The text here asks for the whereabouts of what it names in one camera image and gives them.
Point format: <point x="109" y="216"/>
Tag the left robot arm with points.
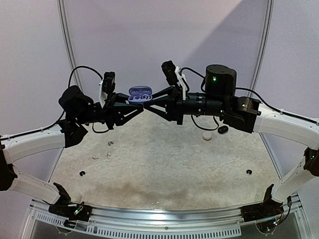
<point x="80" y="111"/>

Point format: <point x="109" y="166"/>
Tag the purple earbud charging case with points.
<point x="140" y="94"/>

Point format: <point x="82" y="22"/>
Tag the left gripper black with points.
<point x="112" y="114"/>

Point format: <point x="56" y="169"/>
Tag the pink earbud charging case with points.
<point x="207" y="136"/>

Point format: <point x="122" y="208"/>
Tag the aluminium front rail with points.
<point x="117" y="223"/>

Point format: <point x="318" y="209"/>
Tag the black earbud case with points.
<point x="223" y="129"/>

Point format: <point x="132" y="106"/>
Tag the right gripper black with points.
<point x="178" y="106"/>

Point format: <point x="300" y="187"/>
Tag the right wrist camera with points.
<point x="175" y="77"/>

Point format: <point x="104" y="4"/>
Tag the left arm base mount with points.
<point x="65" y="208"/>

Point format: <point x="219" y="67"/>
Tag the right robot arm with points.
<point x="244" y="114"/>

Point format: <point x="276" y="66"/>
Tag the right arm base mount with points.
<point x="272" y="205"/>

